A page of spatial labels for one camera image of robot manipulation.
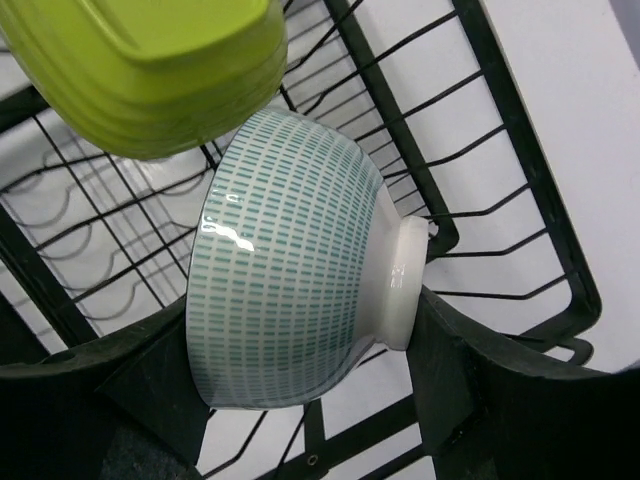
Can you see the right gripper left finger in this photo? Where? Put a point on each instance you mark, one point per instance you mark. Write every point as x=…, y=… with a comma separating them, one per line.
x=123, y=406

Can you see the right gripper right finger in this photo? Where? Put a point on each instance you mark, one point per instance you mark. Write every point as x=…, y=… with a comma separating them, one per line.
x=491, y=408

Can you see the teal dashed ceramic bowl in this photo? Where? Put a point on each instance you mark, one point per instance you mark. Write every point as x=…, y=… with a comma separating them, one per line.
x=300, y=263

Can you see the green square bowl white inside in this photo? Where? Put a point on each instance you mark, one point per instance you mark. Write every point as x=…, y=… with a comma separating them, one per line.
x=149, y=79

